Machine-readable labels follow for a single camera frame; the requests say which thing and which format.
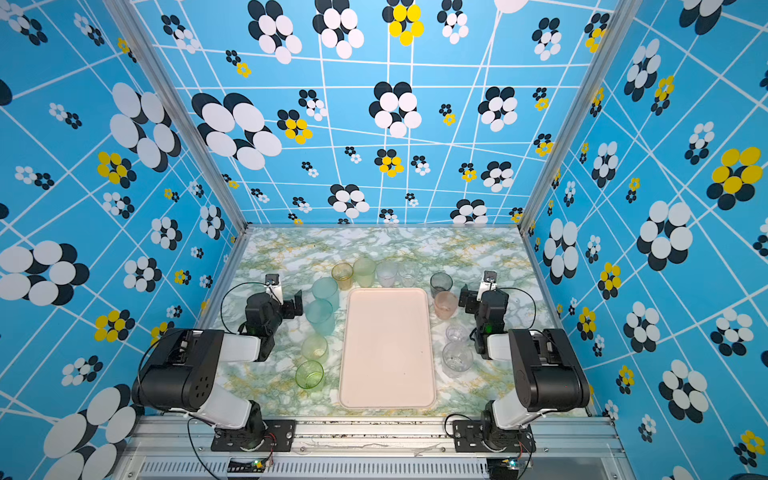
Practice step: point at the small clear faceted glass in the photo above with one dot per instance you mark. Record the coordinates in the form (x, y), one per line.
(407, 277)

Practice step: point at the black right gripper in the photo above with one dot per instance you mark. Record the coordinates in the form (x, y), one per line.
(470, 300)

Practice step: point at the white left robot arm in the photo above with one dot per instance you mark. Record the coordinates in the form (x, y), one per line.
(180, 375)

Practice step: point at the amber yellow plastic cup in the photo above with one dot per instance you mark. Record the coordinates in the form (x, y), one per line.
(343, 274)

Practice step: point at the teal textured cup near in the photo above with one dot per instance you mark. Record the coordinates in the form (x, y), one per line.
(320, 314)

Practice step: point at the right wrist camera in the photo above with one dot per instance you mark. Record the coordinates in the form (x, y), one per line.
(488, 283)

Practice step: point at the large clear plastic cup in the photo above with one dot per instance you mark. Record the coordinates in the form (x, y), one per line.
(457, 359)

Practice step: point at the aluminium front rail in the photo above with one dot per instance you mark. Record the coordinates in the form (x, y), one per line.
(375, 448)

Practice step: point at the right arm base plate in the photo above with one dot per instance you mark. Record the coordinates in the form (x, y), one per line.
(474, 436)

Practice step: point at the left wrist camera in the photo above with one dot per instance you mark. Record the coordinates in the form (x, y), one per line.
(273, 287)

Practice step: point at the teal textured cup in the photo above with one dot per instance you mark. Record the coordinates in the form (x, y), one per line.
(320, 314)
(327, 289)

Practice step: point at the light green textured cup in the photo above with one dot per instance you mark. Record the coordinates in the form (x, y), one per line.
(364, 269)

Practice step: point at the dark grey plastic cup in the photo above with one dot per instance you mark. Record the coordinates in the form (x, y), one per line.
(440, 282)

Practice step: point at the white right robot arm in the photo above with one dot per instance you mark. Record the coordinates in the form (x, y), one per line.
(548, 377)

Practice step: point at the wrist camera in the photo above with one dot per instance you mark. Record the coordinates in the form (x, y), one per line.
(273, 287)
(488, 283)

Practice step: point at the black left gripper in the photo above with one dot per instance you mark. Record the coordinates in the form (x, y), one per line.
(290, 303)

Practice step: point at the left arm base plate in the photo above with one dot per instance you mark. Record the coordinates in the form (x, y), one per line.
(265, 436)

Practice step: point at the right aluminium corner post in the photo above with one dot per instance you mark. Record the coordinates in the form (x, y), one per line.
(621, 20)

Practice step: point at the pale pink plastic tray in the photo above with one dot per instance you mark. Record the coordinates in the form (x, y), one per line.
(387, 358)

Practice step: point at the pale green plastic cup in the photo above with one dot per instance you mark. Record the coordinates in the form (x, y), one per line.
(315, 348)

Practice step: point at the aluminium corner post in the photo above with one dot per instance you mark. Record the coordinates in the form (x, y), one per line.
(621, 20)
(137, 37)

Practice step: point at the bright green plastic cup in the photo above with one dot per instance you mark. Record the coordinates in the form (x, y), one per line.
(309, 375)

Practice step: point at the pink textured plastic cup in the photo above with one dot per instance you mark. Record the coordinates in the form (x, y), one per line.
(445, 305)

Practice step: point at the clear textured plastic cup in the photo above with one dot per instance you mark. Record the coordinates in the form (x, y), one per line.
(386, 273)

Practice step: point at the left aluminium corner post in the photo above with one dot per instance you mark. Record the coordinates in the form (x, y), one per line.
(137, 37)

